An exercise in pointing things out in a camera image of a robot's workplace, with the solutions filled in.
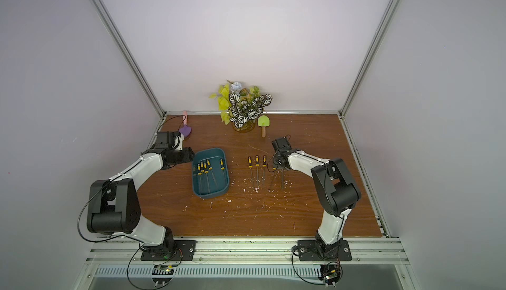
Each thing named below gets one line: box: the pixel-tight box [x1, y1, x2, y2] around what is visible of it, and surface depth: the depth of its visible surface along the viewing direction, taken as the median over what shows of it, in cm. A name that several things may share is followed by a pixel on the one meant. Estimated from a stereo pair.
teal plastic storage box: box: [191, 147, 230, 200], surface depth 96 cm
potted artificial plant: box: [208, 79, 273, 134], surface depth 94 cm
